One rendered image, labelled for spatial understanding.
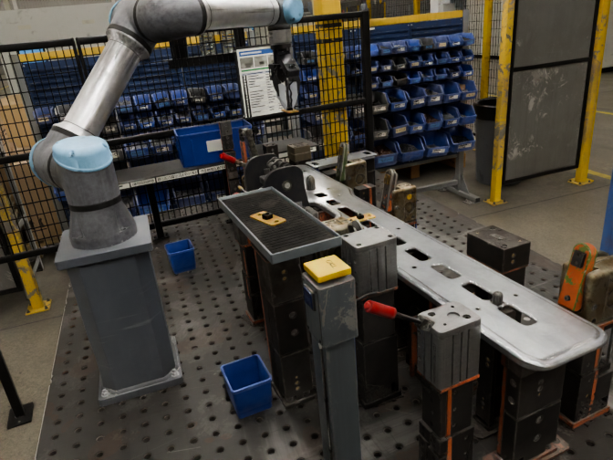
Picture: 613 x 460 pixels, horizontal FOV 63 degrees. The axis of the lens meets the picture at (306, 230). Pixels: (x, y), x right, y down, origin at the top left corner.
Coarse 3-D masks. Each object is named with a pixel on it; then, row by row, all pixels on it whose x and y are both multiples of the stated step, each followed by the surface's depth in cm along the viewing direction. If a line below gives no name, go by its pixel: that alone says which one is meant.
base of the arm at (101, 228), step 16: (80, 208) 110; (96, 208) 110; (112, 208) 113; (80, 224) 111; (96, 224) 111; (112, 224) 112; (128, 224) 116; (80, 240) 111; (96, 240) 111; (112, 240) 112
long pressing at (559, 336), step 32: (320, 192) 166; (352, 192) 164; (384, 224) 136; (448, 256) 115; (416, 288) 104; (448, 288) 102; (512, 288) 100; (512, 320) 90; (544, 320) 89; (576, 320) 88; (512, 352) 81; (544, 352) 81; (576, 352) 81
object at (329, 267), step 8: (328, 256) 84; (336, 256) 84; (304, 264) 83; (312, 264) 82; (320, 264) 82; (328, 264) 82; (336, 264) 81; (344, 264) 81; (312, 272) 80; (320, 272) 79; (328, 272) 79; (336, 272) 79; (344, 272) 80; (320, 280) 78
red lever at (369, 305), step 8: (368, 304) 74; (376, 304) 74; (368, 312) 74; (376, 312) 75; (384, 312) 75; (392, 312) 76; (408, 320) 78; (416, 320) 79; (424, 320) 79; (432, 320) 80; (424, 328) 80
